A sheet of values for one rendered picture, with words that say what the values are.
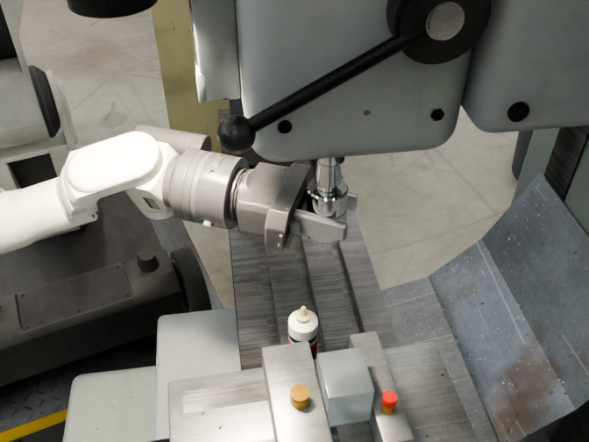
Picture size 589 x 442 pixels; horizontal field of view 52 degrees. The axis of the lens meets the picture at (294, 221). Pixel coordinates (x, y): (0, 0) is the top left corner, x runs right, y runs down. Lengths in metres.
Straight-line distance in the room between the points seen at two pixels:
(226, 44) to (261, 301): 0.50
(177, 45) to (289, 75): 2.00
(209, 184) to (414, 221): 1.87
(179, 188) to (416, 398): 0.38
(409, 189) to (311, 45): 2.21
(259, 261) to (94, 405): 0.37
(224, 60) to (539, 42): 0.26
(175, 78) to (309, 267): 1.65
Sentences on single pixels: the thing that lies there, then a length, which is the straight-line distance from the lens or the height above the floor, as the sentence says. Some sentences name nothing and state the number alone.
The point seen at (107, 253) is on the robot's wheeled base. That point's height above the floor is 0.57.
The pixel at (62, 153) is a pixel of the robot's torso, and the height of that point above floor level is 0.91.
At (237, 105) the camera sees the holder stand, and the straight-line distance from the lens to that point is 1.14.
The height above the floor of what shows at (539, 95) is 1.38.
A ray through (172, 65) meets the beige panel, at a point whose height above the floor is 0.51.
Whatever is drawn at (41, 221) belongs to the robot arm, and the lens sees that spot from 0.78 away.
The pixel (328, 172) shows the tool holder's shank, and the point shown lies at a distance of 0.65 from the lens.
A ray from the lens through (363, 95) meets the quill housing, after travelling 0.50.
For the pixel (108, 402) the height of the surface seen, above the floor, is 0.71.
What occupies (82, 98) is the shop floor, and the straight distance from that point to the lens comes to 3.44.
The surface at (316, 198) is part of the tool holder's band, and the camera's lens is 0.66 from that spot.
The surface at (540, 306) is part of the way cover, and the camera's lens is 0.93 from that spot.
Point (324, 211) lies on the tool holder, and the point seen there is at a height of 1.19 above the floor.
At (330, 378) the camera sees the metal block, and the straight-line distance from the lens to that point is 0.69.
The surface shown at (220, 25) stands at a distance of 0.54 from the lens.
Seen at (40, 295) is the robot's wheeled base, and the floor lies 0.59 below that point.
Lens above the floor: 1.63
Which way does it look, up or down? 42 degrees down
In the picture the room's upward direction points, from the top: straight up
